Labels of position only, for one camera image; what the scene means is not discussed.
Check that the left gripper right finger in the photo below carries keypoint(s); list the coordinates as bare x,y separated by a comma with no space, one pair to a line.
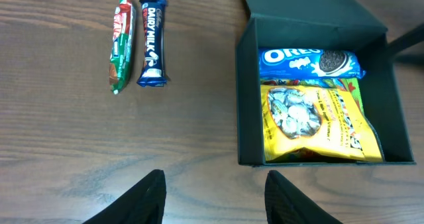
286,204

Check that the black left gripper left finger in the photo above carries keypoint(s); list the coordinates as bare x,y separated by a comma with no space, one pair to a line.
144,203

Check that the yellow Hacks candy bag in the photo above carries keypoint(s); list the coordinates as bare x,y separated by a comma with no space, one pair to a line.
324,121

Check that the Haribo worms candy bag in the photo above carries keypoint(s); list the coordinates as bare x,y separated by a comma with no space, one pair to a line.
346,84

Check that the blue Oreo cookie pack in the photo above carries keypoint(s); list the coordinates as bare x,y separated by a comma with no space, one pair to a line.
308,64

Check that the red green KitKat bar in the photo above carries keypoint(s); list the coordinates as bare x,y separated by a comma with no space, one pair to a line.
120,62

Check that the black open box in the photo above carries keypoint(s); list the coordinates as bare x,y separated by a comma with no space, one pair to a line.
325,24

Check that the blue Dairy Milk bar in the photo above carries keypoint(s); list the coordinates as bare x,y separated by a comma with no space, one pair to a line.
153,71

